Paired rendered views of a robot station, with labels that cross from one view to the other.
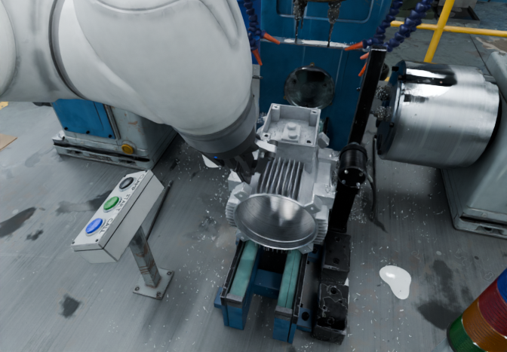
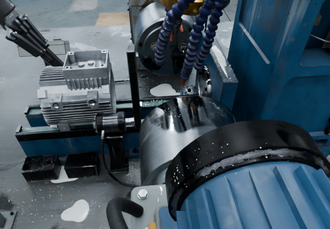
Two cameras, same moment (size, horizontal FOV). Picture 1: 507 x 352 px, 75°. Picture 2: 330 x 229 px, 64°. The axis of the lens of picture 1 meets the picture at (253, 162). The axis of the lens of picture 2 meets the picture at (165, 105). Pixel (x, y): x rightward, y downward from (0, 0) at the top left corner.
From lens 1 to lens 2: 91 cm
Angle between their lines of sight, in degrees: 50
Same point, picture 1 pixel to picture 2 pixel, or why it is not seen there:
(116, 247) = (22, 51)
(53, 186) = (111, 47)
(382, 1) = (279, 50)
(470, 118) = (149, 163)
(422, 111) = (147, 128)
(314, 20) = (249, 40)
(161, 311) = not seen: hidden behind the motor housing
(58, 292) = not seen: hidden behind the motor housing
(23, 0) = not seen: outside the picture
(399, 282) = (74, 213)
